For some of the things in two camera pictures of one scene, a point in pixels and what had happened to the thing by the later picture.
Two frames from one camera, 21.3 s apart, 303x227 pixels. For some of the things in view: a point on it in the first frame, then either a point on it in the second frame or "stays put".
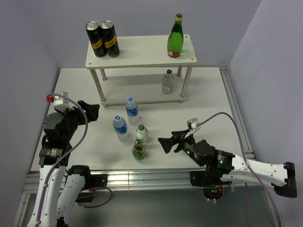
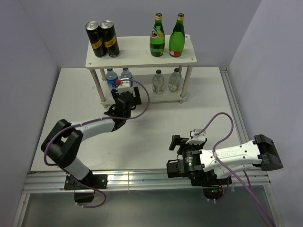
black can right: x=110 y=38 stays put
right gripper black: x=167 y=143 → x=177 y=140
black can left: x=96 y=39 stays put
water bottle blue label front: x=120 y=126 → x=111 y=77
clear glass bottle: x=142 y=133 → x=158 y=82
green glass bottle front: x=138 y=151 → x=157 y=40
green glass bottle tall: x=175 y=41 stays put
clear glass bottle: x=167 y=82 → x=175 y=81
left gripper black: x=92 y=110 → x=136 y=94
